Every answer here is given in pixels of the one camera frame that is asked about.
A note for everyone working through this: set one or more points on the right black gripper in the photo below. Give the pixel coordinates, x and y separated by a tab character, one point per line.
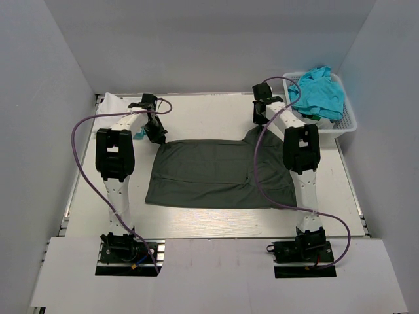
258	120

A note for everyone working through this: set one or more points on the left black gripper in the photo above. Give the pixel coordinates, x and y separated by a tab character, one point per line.
158	137

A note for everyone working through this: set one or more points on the dark grey t-shirt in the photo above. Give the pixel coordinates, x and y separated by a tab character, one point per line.
219	174

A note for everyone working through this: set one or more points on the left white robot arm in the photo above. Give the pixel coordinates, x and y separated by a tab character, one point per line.
115	161

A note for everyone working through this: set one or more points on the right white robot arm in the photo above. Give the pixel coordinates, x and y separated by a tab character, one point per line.
301	156

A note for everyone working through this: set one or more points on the folded teal t-shirt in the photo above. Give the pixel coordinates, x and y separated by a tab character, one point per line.
140	134

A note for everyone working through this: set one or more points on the folded white t-shirt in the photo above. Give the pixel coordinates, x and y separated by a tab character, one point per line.
112	104

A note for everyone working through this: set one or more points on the green garment in basket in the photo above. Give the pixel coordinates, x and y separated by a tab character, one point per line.
312	117

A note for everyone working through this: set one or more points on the crumpled grey t-shirt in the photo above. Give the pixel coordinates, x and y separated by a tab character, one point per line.
322	124

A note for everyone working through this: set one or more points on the crumpled turquoise t-shirt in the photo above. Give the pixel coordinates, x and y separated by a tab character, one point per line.
318	94

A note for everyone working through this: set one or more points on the white plastic basket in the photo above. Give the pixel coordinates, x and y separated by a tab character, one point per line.
346	124

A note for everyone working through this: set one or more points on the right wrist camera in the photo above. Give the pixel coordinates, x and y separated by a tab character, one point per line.
262	93

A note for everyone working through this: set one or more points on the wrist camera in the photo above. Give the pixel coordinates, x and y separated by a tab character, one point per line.
262	93
148	103

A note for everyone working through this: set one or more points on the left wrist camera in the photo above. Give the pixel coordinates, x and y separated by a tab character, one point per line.
148	103

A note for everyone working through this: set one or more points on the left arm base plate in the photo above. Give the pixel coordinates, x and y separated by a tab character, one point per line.
128	257

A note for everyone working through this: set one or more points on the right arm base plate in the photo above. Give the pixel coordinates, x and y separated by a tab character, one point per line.
291	262

